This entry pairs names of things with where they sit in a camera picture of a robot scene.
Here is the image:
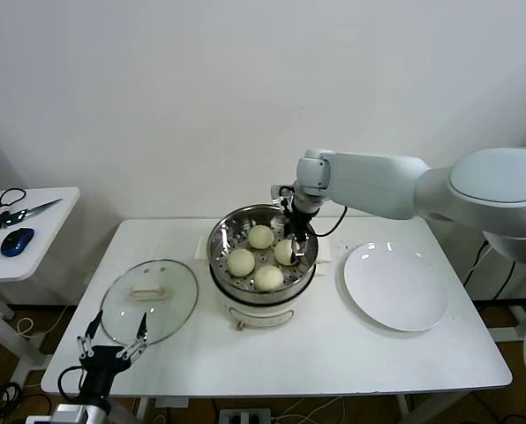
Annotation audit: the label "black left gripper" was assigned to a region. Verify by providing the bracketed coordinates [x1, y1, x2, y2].
[76, 309, 150, 399]

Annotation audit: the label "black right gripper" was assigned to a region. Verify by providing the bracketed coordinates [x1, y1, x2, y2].
[284, 211, 315, 267]

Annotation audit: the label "white steamed baozi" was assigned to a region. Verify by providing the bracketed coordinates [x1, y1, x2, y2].
[274, 238, 300, 267]
[253, 264, 285, 293]
[248, 224, 275, 250]
[226, 248, 257, 278]

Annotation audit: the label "round glass pot lid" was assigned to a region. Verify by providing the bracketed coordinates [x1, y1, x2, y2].
[100, 259, 200, 348]

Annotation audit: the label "perforated steel steamer basket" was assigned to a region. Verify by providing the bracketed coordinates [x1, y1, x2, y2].
[194, 203, 334, 306]

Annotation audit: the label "white electric cooker pot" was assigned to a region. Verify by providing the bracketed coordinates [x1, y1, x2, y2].
[209, 258, 330, 332]

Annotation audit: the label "white round plate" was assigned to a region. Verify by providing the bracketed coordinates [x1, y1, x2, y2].
[342, 241, 449, 332]

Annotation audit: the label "white side table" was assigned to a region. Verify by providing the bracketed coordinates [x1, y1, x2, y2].
[0, 187, 82, 370]

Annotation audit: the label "blue computer mouse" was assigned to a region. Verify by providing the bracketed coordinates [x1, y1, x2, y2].
[0, 228, 36, 258]

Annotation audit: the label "small green circuit board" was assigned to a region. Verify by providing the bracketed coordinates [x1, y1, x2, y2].
[0, 210, 26, 230]

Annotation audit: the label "white shelf stand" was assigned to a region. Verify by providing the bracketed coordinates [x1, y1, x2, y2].
[508, 304, 526, 342]

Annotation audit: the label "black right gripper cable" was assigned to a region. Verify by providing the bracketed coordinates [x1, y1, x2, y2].
[309, 205, 349, 238]

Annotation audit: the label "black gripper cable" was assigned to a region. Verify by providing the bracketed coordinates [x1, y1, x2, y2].
[309, 205, 349, 238]
[58, 365, 86, 399]

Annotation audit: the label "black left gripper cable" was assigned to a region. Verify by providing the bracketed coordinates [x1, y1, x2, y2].
[58, 365, 86, 399]

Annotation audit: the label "white floor cable loop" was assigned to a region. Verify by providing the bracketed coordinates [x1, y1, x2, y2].
[16, 304, 72, 341]

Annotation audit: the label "black floor cable bundle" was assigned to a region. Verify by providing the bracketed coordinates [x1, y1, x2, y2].
[0, 382, 39, 424]

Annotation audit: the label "black handled scissors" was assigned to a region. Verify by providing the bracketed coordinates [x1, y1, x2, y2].
[0, 188, 64, 222]

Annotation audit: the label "black cable with adapter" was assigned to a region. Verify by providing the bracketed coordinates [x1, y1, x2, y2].
[463, 240, 518, 302]

